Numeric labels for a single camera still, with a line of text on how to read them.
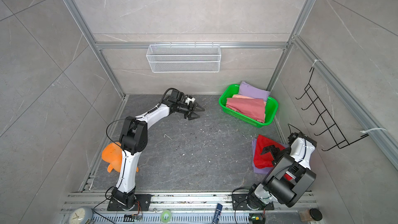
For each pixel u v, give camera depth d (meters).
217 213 0.69
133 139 0.58
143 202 0.73
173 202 0.75
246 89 1.07
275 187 0.43
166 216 0.70
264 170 0.82
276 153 0.70
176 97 0.82
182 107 0.85
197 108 0.86
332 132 0.64
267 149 0.74
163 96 0.80
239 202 0.72
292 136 0.62
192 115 0.88
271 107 1.06
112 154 0.81
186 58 1.00
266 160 0.79
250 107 0.99
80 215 0.67
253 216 0.72
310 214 0.63
